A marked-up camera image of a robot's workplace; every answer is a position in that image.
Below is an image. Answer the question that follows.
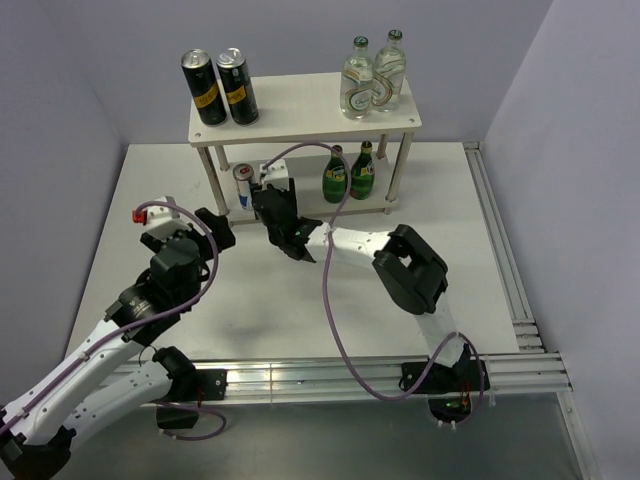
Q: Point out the silver can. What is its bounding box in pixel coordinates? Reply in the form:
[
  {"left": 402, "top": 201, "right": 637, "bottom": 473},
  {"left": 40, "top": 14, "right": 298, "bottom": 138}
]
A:
[{"left": 232, "top": 163, "right": 255, "bottom": 211}]

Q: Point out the green bottle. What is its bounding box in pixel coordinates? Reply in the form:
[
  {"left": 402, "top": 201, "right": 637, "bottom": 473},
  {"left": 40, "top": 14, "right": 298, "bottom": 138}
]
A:
[
  {"left": 350, "top": 141, "right": 375, "bottom": 200},
  {"left": 322, "top": 145, "right": 347, "bottom": 204}
]

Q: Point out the clear bottle front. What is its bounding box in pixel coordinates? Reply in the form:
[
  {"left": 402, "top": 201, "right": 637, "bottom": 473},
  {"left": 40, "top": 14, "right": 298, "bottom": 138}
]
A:
[{"left": 340, "top": 36, "right": 374, "bottom": 119}]

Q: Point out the clear bottle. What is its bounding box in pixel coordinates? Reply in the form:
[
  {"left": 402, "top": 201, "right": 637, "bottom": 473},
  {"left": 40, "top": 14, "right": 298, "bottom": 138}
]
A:
[
  {"left": 372, "top": 29, "right": 407, "bottom": 112},
  {"left": 340, "top": 36, "right": 374, "bottom": 119}
]

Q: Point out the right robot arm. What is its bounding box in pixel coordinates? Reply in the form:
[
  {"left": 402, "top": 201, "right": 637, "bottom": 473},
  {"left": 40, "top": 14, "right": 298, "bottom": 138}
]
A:
[{"left": 251, "top": 185, "right": 489, "bottom": 400}]

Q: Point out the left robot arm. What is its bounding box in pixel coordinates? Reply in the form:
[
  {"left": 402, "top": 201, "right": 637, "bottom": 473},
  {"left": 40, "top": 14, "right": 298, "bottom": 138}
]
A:
[{"left": 1, "top": 197, "right": 236, "bottom": 479}]

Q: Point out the white two-tier shelf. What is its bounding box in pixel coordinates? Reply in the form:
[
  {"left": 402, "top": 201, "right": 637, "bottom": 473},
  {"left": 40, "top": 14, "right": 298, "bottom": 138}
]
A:
[{"left": 188, "top": 73, "right": 422, "bottom": 224}]

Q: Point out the black can right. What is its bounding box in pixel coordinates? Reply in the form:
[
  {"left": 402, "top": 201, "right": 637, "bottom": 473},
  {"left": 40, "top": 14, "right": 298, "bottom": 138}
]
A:
[{"left": 216, "top": 48, "right": 259, "bottom": 126}]

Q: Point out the black can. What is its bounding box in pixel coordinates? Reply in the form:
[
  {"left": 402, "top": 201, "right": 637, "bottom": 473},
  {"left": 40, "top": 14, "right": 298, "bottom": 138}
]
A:
[
  {"left": 216, "top": 48, "right": 259, "bottom": 126},
  {"left": 180, "top": 49, "right": 227, "bottom": 126}
]

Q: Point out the black can left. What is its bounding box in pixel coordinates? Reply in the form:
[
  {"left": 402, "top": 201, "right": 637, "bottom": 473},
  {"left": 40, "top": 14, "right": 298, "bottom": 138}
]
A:
[{"left": 180, "top": 49, "right": 227, "bottom": 126}]

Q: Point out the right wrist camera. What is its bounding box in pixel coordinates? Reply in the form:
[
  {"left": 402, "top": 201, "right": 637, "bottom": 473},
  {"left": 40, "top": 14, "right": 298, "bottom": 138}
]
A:
[{"left": 258, "top": 159, "right": 290, "bottom": 191}]

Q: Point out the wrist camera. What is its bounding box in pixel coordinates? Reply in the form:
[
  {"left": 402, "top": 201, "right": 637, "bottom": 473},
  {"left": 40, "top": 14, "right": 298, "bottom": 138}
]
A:
[
  {"left": 258, "top": 159, "right": 290, "bottom": 191},
  {"left": 132, "top": 196, "right": 190, "bottom": 241}
]

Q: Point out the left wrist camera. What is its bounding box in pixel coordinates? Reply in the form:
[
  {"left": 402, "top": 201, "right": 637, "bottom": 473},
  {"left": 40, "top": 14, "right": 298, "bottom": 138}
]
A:
[{"left": 132, "top": 196, "right": 190, "bottom": 241}]

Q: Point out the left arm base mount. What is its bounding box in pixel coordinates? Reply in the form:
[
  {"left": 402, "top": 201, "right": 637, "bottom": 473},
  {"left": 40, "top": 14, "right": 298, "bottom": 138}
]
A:
[{"left": 155, "top": 369, "right": 227, "bottom": 434}]

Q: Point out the aluminium front rail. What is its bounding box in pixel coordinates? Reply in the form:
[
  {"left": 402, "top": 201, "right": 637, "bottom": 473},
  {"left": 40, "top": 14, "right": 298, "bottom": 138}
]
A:
[{"left": 194, "top": 353, "right": 572, "bottom": 405}]

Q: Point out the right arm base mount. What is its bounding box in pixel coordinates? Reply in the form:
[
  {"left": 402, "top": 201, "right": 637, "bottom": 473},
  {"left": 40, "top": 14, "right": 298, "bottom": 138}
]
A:
[{"left": 414, "top": 360, "right": 491, "bottom": 423}]

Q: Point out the aluminium side rail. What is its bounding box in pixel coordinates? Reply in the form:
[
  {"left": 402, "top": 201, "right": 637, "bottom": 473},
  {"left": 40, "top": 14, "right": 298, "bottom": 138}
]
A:
[{"left": 463, "top": 142, "right": 545, "bottom": 353}]

